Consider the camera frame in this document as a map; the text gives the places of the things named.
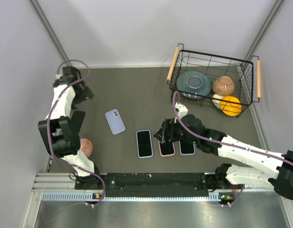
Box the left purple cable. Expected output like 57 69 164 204
40 59 106 221

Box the lavender phone case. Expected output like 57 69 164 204
178 140 196 156

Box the red patterned bowl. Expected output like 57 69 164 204
80 138 93 158

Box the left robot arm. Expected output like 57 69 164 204
38 66 102 190

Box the black phone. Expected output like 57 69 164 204
136 130 153 158
179 141 196 155

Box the pink phone case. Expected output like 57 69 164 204
158 140 176 157

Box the white small dish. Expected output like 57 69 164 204
212 94 223 110

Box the white slotted cable duct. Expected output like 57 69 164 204
42 192 221 202

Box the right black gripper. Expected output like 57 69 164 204
154 118 198 144

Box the yellow bowl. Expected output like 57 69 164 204
219 95 242 117

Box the blue ceramic plate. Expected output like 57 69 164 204
177 71 211 99

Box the light blue phone case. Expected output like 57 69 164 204
136 129 154 159

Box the purple cable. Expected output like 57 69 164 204
40 59 106 221
172 91 293 207

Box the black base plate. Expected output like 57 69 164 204
69 173 234 197

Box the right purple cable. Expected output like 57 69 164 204
172 91 293 207

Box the brown ceramic bowl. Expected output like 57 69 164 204
212 76 235 96

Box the black wire basket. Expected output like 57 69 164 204
167 43 261 106

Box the dark blue phone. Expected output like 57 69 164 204
159 142 175 156

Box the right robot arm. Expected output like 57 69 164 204
154 114 293 200

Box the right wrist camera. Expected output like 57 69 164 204
175 102 188 119

